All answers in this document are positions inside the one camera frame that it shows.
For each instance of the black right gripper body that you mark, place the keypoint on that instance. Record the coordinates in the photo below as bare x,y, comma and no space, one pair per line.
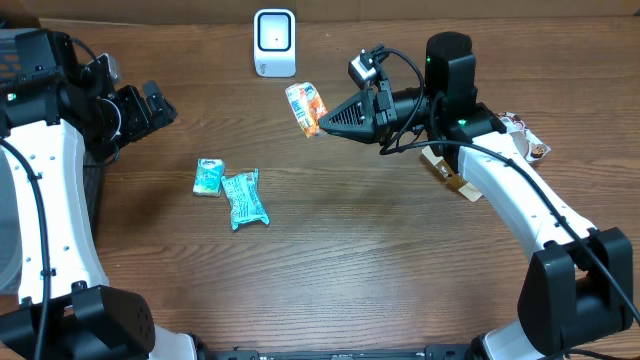
386,114

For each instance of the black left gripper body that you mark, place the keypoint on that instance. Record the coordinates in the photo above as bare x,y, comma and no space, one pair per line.
138,107

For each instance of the orange tissue packet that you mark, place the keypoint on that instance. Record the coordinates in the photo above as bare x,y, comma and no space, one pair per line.
307,106

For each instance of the green Kleenex tissue pack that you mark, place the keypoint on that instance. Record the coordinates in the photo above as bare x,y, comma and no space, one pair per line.
208,177

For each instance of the light green wipes packet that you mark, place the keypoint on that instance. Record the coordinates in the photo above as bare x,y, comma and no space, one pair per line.
241,191

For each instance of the clear bagged bread pack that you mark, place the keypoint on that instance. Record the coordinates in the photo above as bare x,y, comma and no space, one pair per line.
527,143

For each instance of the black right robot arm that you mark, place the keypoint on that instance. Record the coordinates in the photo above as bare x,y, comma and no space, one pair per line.
579,284

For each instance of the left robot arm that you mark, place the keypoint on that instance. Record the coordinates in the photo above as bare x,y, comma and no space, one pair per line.
99,322

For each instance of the white barcode scanner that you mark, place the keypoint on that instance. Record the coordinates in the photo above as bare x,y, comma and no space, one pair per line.
274,47

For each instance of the brown cardboard backdrop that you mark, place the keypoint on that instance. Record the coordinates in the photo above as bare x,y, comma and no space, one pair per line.
242,11

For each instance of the grey plastic shopping basket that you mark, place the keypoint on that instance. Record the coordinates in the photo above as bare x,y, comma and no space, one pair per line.
49,115

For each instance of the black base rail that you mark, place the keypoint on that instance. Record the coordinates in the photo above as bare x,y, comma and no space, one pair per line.
330,355

